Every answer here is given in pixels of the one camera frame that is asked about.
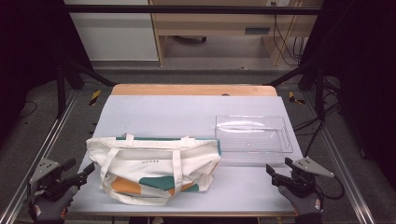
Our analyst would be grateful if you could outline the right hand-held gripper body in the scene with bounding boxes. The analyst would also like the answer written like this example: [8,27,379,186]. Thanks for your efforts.
[271,156,336,199]

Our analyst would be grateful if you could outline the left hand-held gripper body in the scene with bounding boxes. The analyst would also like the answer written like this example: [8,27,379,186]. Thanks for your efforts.
[27,158,87,202]

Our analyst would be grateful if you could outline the cream canvas tote bag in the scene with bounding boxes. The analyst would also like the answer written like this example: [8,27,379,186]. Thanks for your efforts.
[85,133,223,206]

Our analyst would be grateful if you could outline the person's right hand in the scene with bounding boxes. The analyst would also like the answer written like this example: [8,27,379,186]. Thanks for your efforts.
[277,186,324,217]

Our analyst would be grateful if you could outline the person's left hand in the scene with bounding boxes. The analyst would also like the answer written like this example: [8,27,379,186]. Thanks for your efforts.
[28,185,79,223]

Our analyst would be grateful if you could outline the clear plastic container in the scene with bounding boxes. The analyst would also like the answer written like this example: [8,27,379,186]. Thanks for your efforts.
[215,114,294,165]

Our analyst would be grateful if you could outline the yellow black tape strip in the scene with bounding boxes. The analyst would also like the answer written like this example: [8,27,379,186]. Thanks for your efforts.
[89,90,103,106]
[288,91,306,105]

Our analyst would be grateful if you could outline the black metal stand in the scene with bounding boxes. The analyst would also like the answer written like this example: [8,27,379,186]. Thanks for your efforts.
[55,57,117,119]
[266,59,327,118]

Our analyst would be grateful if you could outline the pale grey table sheet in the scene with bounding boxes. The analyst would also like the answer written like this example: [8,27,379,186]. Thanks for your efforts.
[67,94,304,215]

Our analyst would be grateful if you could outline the wooden table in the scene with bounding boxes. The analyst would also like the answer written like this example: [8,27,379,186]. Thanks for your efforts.
[110,83,278,97]

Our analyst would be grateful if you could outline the white cabinet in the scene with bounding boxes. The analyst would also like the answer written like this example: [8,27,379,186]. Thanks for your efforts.
[63,0,160,63]

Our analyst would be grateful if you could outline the light wooden desk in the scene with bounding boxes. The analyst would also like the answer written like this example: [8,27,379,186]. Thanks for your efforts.
[148,0,325,67]

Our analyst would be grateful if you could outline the black metal crossbar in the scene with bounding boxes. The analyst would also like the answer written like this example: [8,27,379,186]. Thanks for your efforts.
[64,4,326,15]

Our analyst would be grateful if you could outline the aluminium floor rail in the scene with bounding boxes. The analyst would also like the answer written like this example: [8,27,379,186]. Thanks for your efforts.
[302,91,377,224]
[0,89,80,224]

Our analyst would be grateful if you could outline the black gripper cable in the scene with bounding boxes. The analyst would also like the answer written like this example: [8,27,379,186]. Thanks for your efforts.
[315,176,346,201]

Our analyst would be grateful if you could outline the black floor cables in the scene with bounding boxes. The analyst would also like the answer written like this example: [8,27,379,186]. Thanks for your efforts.
[292,77,343,157]

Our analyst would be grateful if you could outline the thin black floor cable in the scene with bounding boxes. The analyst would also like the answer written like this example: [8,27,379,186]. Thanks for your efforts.
[18,100,38,119]

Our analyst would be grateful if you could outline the black hanging desk cables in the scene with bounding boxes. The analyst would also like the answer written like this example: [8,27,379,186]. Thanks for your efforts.
[271,1,308,66]

